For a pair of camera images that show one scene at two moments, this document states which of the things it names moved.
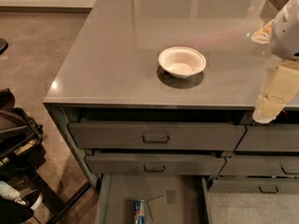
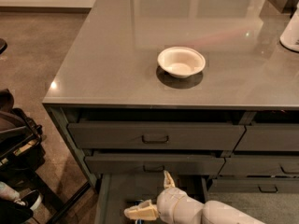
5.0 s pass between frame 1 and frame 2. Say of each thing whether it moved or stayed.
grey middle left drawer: stayed
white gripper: moved
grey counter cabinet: stayed
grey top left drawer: stayed
